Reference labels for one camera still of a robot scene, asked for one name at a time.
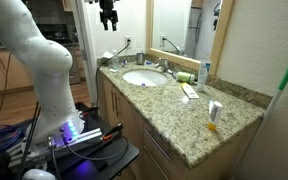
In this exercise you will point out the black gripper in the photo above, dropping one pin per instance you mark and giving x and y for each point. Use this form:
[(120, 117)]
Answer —
[(108, 8)]

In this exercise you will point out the small blue-lidded bottle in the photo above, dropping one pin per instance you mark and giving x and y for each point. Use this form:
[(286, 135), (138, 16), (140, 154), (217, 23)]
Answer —
[(143, 84)]

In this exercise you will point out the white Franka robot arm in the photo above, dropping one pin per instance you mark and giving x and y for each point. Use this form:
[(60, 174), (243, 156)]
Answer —
[(34, 50)]

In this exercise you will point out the clear plastic water bottle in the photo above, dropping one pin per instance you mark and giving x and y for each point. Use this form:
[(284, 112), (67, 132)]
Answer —
[(115, 61)]

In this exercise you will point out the white oval sink basin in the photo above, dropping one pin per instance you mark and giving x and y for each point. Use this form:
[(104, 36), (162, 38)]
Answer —
[(144, 77)]

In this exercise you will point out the small colourful toiletry item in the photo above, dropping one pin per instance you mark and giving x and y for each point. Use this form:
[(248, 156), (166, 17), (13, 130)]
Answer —
[(124, 62)]

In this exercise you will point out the white contact lens case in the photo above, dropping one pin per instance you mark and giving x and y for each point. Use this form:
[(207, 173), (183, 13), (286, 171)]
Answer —
[(113, 70)]

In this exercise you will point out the grey metal cup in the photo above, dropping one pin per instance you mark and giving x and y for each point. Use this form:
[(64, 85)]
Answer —
[(140, 58)]

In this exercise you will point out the small blue item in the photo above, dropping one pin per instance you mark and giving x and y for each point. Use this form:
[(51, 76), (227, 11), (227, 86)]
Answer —
[(148, 62)]

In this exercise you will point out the chrome faucet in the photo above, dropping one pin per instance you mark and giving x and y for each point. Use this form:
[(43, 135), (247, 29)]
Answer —
[(164, 65)]

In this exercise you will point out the wooden framed mirror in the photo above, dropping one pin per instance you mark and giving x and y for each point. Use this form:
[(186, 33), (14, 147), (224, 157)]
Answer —
[(187, 61)]

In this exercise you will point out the orange and black clamp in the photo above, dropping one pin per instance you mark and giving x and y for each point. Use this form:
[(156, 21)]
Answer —
[(89, 110), (112, 132)]

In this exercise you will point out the green cylindrical container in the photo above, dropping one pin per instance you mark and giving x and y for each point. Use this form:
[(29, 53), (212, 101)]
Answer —
[(184, 77)]

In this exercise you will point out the wooden vanity cabinet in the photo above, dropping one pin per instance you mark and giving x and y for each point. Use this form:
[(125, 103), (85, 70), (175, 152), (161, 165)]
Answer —
[(127, 120)]

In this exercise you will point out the white toothpaste tube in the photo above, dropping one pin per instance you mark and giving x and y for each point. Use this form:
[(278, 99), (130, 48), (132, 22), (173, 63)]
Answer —
[(190, 91)]

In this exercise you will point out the black robot cart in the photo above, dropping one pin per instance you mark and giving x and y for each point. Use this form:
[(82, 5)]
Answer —
[(110, 156)]

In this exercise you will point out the white tube with yellow cap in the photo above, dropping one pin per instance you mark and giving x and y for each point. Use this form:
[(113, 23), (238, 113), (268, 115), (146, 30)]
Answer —
[(215, 115)]

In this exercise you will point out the white round object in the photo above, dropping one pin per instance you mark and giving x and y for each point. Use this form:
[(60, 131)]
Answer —
[(37, 175)]

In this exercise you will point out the white door frame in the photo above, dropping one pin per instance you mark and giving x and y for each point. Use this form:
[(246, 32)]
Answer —
[(85, 50)]

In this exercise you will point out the aluminium mounting rail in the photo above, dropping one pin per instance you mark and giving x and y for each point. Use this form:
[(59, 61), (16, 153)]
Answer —
[(87, 136)]

